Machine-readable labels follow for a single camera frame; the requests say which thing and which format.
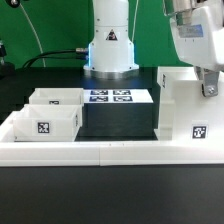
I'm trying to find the white front drawer tray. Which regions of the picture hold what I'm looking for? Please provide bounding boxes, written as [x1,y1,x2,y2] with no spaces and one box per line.
[13,104,82,142]

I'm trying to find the thin white cable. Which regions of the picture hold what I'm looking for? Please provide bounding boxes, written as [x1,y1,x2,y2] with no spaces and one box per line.
[19,3,47,69]

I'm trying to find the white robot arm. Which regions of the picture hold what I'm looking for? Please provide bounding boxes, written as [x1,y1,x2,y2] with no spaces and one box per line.
[84,0,224,97]

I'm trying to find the white drawer tray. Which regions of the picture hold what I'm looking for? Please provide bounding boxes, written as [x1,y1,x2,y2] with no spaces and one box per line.
[29,88,84,106]
[13,104,82,142]

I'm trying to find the white marker tag sheet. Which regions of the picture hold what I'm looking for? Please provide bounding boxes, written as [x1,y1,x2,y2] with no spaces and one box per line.
[84,89,153,104]

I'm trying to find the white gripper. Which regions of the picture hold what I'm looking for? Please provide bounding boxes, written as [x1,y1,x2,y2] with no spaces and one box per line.
[163,0,224,97]

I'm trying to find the white U-shaped border frame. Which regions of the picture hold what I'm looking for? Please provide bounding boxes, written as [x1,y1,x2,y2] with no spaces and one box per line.
[0,112,224,167]

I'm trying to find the black camera stand left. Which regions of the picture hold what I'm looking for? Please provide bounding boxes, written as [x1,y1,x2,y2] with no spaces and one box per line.
[0,40,15,76]

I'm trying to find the white drawer cabinet box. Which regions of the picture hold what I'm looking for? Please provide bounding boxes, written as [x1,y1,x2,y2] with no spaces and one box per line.
[155,67,224,141]

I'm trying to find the white rear drawer tray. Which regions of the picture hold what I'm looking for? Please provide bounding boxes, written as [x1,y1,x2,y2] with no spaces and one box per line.
[29,88,84,106]

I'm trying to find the black cables at base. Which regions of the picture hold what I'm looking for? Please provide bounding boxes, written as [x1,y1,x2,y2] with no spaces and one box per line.
[22,47,90,69]

